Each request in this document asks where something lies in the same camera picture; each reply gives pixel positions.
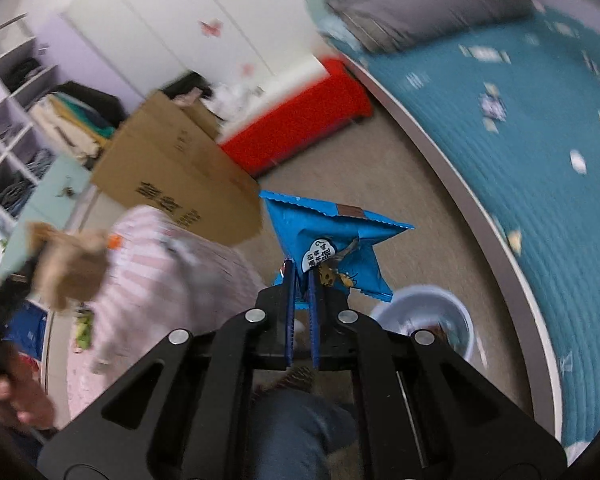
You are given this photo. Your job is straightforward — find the white board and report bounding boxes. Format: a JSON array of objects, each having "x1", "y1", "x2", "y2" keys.
[{"x1": 220, "y1": 53, "x2": 331, "y2": 146}]

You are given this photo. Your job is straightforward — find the cream jacket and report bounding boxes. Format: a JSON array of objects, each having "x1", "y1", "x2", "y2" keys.
[{"x1": 30, "y1": 101, "x2": 103, "y2": 158}]

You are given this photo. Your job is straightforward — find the person's jeans leg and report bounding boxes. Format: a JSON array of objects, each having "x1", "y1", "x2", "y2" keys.
[{"x1": 249, "y1": 384, "x2": 359, "y2": 480}]

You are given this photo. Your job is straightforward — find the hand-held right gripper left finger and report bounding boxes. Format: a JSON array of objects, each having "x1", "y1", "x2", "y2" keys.
[{"x1": 36, "y1": 258, "x2": 298, "y2": 480}]

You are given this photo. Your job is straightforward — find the black bag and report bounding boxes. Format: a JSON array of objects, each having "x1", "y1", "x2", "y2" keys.
[{"x1": 163, "y1": 71, "x2": 213, "y2": 103}]

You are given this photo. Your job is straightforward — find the white plastic bag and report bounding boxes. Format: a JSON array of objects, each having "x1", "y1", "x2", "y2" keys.
[{"x1": 208, "y1": 82, "x2": 267, "y2": 125}]

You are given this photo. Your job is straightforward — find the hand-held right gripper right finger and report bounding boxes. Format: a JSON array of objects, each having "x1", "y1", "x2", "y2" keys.
[{"x1": 307, "y1": 272, "x2": 567, "y2": 480}]

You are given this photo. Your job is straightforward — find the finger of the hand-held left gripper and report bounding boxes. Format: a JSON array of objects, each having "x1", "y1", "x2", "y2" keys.
[{"x1": 0, "y1": 251, "x2": 47, "y2": 295}]

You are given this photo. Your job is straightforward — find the blue striped pillow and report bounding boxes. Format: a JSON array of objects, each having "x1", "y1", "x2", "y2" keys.
[{"x1": 316, "y1": 12, "x2": 363, "y2": 53}]

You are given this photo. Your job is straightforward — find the black coat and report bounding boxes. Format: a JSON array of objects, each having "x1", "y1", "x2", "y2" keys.
[{"x1": 55, "y1": 81, "x2": 127, "y2": 122}]

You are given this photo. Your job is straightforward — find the purple staircase storage cabinet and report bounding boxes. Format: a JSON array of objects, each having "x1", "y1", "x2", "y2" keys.
[{"x1": 0, "y1": 14, "x2": 102, "y2": 282}]

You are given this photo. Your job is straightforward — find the white wardrobe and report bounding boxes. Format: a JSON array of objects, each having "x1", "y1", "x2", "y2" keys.
[{"x1": 60, "y1": 0, "x2": 327, "y2": 107}]

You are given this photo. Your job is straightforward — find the blue bag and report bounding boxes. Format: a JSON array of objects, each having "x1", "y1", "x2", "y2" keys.
[{"x1": 2, "y1": 304, "x2": 49, "y2": 362}]

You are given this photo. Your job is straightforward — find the grey duvet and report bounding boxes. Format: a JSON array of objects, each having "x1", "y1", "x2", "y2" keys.
[{"x1": 324, "y1": 0, "x2": 537, "y2": 55}]

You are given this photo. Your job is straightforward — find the green wrapper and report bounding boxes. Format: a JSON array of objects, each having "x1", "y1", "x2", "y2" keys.
[{"x1": 74, "y1": 309, "x2": 95, "y2": 352}]

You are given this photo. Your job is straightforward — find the teal bunk bed frame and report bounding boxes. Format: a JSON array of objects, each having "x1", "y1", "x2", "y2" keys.
[{"x1": 305, "y1": 0, "x2": 569, "y2": 466}]

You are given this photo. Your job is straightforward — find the brown paper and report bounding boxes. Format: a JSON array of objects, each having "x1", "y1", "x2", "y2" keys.
[{"x1": 26, "y1": 222, "x2": 112, "y2": 312}]

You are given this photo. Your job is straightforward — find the green garment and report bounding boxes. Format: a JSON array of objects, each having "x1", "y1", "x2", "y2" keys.
[{"x1": 54, "y1": 94, "x2": 117, "y2": 138}]

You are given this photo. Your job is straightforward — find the pink checkered tablecloth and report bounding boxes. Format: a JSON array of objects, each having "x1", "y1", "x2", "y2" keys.
[{"x1": 66, "y1": 207, "x2": 276, "y2": 429}]

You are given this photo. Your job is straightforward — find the red covered bench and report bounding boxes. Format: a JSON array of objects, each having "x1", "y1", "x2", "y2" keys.
[{"x1": 217, "y1": 57, "x2": 374, "y2": 179}]

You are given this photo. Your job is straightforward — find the teal candy print bed sheet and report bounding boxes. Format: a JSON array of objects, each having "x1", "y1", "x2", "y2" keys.
[{"x1": 325, "y1": 5, "x2": 600, "y2": 462}]

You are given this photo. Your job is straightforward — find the large cardboard box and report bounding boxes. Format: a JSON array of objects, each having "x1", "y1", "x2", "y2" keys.
[{"x1": 89, "y1": 90, "x2": 264, "y2": 249}]

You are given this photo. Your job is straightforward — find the person's left hand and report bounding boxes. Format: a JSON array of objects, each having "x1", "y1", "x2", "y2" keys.
[{"x1": 0, "y1": 346, "x2": 57, "y2": 431}]

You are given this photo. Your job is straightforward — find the light blue plastic bin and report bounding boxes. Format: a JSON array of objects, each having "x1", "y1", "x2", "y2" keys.
[{"x1": 369, "y1": 284, "x2": 476, "y2": 368}]

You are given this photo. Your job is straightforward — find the blue snack packet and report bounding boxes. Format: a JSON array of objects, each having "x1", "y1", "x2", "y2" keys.
[{"x1": 259, "y1": 190, "x2": 416, "y2": 304}]

